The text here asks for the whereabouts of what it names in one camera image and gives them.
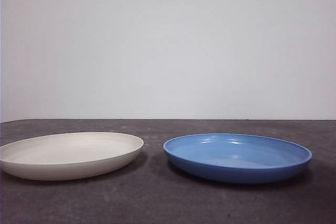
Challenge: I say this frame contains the blue round plate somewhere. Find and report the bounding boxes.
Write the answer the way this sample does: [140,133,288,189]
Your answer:
[163,133,313,185]

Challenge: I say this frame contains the white round plate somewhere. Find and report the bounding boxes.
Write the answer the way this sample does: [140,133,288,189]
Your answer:
[0,131,144,182]

